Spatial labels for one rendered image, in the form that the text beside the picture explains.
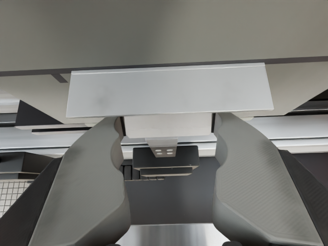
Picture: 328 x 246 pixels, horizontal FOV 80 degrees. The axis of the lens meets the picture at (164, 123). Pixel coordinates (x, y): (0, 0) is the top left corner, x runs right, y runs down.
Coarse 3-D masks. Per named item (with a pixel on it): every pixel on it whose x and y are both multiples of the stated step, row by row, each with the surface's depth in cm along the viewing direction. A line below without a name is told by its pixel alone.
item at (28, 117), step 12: (24, 108) 17; (36, 108) 17; (24, 120) 17; (36, 120) 17; (48, 120) 17; (36, 132) 19; (48, 132) 19; (60, 132) 19; (72, 132) 19; (84, 132) 19
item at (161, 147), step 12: (156, 144) 24; (168, 144) 24; (144, 156) 36; (156, 156) 34; (168, 156) 34; (180, 156) 35; (192, 156) 35; (144, 168) 36; (156, 168) 36; (168, 168) 36; (180, 168) 36; (192, 168) 40
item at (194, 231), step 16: (160, 224) 15; (176, 224) 15; (192, 224) 15; (208, 224) 15; (128, 240) 15; (144, 240) 15; (160, 240) 15; (176, 240) 15; (192, 240) 15; (208, 240) 15; (224, 240) 15
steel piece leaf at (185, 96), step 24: (72, 72) 9; (96, 72) 9; (120, 72) 9; (144, 72) 9; (168, 72) 9; (192, 72) 9; (216, 72) 8; (240, 72) 8; (264, 72) 8; (72, 96) 8; (96, 96) 8; (120, 96) 8; (144, 96) 8; (168, 96) 8; (192, 96) 8; (216, 96) 8; (240, 96) 8; (264, 96) 8; (144, 120) 15; (168, 120) 15; (192, 120) 16
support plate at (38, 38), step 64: (0, 0) 5; (64, 0) 5; (128, 0) 6; (192, 0) 6; (256, 0) 6; (320, 0) 6; (0, 64) 8; (64, 64) 8; (128, 64) 8; (320, 64) 9
